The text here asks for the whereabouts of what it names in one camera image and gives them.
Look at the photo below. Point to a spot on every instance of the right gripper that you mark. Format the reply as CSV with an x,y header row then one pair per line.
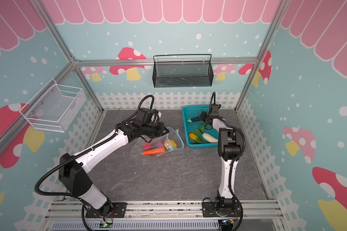
x,y
204,116

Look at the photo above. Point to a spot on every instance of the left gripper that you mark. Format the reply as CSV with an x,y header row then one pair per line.
x,y
161,126

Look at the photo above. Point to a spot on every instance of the dark purple toy eggplant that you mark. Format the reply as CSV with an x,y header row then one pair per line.
x,y
195,118

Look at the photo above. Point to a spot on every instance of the clear zip top bag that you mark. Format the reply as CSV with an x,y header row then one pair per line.
x,y
173,134

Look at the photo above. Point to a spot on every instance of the purple toy onion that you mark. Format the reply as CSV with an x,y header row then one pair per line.
x,y
160,144

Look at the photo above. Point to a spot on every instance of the teal plastic basket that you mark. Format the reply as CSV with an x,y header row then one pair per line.
x,y
191,112

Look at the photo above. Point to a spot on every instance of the white toy daikon radish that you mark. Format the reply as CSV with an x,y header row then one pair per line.
x,y
209,138

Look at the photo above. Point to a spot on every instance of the orange toy carrot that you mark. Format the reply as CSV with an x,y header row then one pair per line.
x,y
156,151

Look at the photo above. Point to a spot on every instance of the yellow toy potato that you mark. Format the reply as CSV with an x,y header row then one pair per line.
x,y
170,145

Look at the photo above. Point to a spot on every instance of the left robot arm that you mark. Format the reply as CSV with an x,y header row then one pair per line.
x,y
73,170

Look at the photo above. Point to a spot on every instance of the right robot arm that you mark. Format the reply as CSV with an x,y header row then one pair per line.
x,y
230,147

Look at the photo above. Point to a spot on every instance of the green toy vegetable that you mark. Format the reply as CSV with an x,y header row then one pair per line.
x,y
200,130

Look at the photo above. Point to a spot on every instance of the black wire mesh basket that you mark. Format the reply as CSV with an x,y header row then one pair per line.
x,y
182,70

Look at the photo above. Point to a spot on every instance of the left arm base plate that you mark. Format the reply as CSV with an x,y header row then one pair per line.
x,y
109,210

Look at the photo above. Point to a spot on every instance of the white wire mesh basket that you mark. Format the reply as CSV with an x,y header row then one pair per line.
x,y
54,108

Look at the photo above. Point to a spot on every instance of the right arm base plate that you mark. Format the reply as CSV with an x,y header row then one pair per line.
x,y
214,210

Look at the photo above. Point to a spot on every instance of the white perforated cable tray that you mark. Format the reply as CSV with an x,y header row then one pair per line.
x,y
154,225

